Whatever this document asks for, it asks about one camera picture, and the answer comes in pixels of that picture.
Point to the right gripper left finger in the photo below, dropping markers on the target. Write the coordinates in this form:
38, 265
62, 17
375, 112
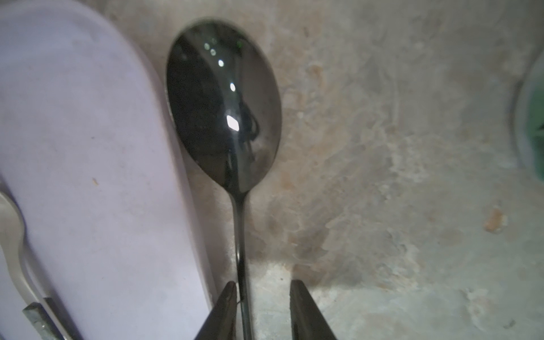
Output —
221, 322

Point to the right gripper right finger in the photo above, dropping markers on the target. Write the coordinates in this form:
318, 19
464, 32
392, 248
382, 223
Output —
307, 321

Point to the lilac plastic tray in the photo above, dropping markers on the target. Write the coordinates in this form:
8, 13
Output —
89, 154

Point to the black spoon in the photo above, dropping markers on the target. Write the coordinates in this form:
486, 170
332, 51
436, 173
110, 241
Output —
226, 106

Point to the small white printed cup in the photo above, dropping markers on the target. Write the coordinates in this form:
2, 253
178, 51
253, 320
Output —
528, 120

